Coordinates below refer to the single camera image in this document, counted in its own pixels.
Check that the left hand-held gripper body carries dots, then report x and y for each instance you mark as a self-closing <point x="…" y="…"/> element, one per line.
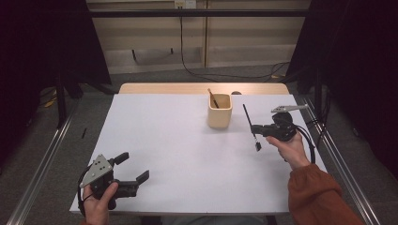
<point x="97" y="170"/>

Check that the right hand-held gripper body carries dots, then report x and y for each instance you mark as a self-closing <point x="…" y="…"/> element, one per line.
<point x="281" y="126"/>

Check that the black flat-head brush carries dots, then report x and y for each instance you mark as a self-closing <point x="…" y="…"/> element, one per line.
<point x="247" y="114"/>

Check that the beige square pen holder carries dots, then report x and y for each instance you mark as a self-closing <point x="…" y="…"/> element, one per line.
<point x="219" y="115"/>

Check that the person's right hand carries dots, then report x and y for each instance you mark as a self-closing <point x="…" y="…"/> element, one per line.
<point x="291" y="153"/>

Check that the person's left hand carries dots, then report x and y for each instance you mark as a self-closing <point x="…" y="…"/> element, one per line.
<point x="98" y="209"/>

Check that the small black stick on floor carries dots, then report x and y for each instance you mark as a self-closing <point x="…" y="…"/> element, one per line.
<point x="84" y="133"/>

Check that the dark round knob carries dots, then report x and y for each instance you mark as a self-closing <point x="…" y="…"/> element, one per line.
<point x="236" y="92"/>

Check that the white table sheet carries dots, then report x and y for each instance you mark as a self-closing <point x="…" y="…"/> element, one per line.
<point x="187" y="175"/>

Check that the black metal stand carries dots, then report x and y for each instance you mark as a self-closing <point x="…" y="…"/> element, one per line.
<point x="61" y="103"/>

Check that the black curtain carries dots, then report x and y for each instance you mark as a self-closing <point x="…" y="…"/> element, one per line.
<point x="37" y="47"/>
<point x="359" y="62"/>

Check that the aluminium floor rail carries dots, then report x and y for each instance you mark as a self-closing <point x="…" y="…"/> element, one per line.
<point x="40" y="168"/>
<point x="359" y="197"/>

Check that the black horizontal frame bar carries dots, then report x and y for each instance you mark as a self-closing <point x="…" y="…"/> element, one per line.
<point x="200" y="13"/>

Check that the white wall socket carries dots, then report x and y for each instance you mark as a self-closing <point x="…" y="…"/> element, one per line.
<point x="185" y="3"/>

